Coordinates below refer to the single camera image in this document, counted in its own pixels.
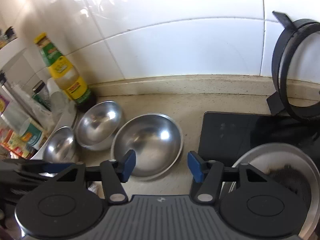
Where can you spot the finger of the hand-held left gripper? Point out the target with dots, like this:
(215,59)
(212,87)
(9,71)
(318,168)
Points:
(55,167)

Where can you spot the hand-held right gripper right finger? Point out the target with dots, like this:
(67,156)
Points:
(195,166)

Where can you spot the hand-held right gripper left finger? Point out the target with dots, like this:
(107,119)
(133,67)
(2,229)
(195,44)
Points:
(128,165)

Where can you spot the large stainless steel bowl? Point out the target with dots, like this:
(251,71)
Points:
(60,147)

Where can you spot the small stainless steel bowl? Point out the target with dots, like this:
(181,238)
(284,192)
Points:
(152,142)

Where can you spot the medium stainless steel bowl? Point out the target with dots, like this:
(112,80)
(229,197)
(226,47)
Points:
(97,125)

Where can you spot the purple label sauce bottle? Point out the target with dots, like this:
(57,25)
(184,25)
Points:
(31,133)

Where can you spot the black glass gas stove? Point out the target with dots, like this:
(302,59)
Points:
(225,135)

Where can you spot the yellow cap vinegar bottle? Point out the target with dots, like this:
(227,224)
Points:
(15,143)

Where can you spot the white rotating condiment rack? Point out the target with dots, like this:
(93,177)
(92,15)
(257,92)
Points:
(67,121)

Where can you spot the glass jar with dark lid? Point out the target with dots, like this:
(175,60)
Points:
(40,92)

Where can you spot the round steel plate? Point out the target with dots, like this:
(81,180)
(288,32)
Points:
(275,155)

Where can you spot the green yellow label bottle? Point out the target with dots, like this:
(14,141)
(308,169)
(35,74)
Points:
(65,75)

